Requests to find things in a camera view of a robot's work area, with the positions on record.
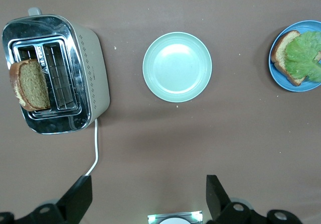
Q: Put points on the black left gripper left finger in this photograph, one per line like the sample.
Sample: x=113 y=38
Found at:
x=77 y=199

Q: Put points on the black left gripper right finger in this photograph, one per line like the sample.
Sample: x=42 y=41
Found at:
x=218 y=201

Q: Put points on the brown bread slice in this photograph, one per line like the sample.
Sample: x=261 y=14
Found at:
x=32 y=86
x=282 y=50

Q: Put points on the green lettuce leaf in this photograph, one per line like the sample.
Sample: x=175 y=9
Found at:
x=303 y=55

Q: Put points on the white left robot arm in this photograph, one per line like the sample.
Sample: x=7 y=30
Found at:
x=174 y=221

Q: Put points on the green plate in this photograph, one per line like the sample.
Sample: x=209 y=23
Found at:
x=175 y=68

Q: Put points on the blue plate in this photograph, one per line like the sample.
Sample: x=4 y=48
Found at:
x=311 y=25

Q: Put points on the beige chrome toaster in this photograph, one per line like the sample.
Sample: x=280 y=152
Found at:
x=95 y=70

